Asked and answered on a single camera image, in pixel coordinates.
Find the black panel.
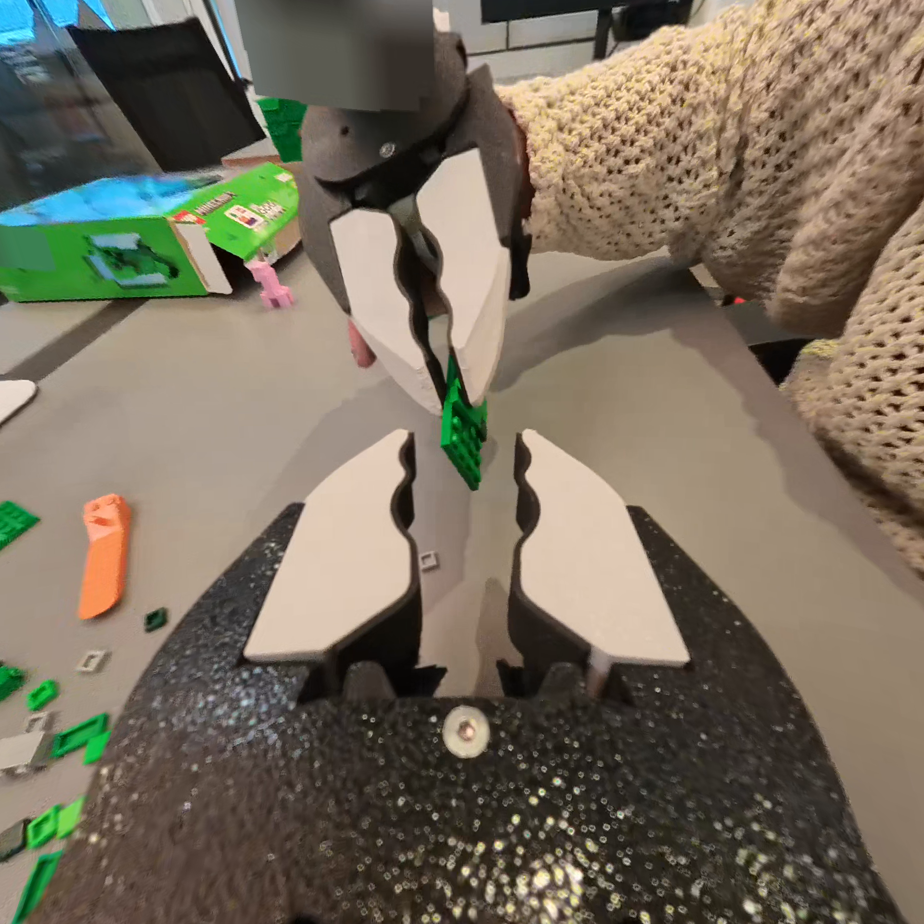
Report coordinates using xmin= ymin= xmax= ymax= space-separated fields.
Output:
xmin=68 ymin=18 xmax=267 ymax=171

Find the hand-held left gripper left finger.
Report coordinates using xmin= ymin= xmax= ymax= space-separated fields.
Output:
xmin=243 ymin=429 xmax=423 ymax=676

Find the person's right forearm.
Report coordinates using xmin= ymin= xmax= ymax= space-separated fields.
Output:
xmin=494 ymin=0 xmax=924 ymax=336

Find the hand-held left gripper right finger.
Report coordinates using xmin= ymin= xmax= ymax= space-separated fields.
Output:
xmin=509 ymin=429 xmax=692 ymax=694

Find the pink lego pig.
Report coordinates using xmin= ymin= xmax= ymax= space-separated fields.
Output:
xmin=245 ymin=260 xmax=295 ymax=312

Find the orange brick separator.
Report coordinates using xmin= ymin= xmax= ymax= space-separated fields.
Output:
xmin=77 ymin=494 xmax=134 ymax=621

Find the green lego box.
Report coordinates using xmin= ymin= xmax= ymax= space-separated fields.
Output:
xmin=0 ymin=162 xmax=301 ymax=303
xmin=256 ymin=97 xmax=308 ymax=164

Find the green studded lego plate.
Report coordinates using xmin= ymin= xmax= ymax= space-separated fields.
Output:
xmin=0 ymin=500 xmax=41 ymax=554
xmin=439 ymin=352 xmax=489 ymax=492

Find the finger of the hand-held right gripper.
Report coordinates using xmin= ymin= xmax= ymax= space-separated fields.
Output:
xmin=413 ymin=146 xmax=512 ymax=407
xmin=328 ymin=207 xmax=447 ymax=415

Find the clear book stand white base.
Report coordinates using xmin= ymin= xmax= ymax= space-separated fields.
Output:
xmin=0 ymin=379 xmax=38 ymax=427

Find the pile of lego pieces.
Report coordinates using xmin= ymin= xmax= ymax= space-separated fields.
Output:
xmin=0 ymin=606 xmax=170 ymax=924

